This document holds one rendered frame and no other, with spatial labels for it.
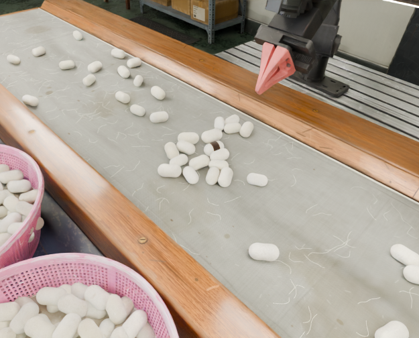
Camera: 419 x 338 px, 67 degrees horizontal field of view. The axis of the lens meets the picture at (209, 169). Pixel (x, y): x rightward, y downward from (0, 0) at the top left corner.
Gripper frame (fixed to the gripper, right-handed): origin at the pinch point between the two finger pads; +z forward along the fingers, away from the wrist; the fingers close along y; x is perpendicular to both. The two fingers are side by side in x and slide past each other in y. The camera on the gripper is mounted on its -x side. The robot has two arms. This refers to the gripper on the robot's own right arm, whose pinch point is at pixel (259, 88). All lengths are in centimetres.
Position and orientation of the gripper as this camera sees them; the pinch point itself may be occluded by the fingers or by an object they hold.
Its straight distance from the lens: 56.8
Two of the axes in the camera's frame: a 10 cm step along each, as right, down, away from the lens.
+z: -5.4, 8.4, 0.4
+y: 7.2, 4.9, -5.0
